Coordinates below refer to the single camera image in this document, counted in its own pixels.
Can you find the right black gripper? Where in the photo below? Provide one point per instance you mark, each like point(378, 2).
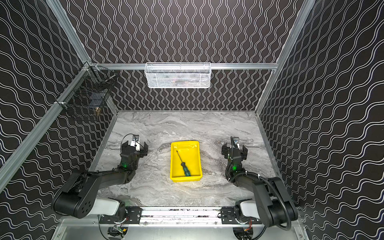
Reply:
point(234, 151)

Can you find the yellow plastic bin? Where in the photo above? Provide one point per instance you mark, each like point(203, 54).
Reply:
point(190, 154)

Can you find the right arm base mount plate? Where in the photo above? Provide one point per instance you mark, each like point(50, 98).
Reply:
point(234, 215)

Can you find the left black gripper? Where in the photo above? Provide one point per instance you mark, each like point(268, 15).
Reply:
point(132, 149)

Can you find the aluminium front rail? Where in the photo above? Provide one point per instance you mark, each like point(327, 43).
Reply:
point(156, 217)

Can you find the green black screwdriver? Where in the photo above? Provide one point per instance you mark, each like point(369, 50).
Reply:
point(184, 166)

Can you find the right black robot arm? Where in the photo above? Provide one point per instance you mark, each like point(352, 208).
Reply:
point(271, 204)

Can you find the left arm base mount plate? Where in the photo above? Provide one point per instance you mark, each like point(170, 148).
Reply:
point(130, 215)

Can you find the black wire wall basket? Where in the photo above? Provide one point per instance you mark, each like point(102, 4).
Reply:
point(89, 99)

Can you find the clear mesh wall basket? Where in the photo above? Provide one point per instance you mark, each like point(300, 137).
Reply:
point(178, 75)

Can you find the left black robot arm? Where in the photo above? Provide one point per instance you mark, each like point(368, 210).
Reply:
point(78, 195)

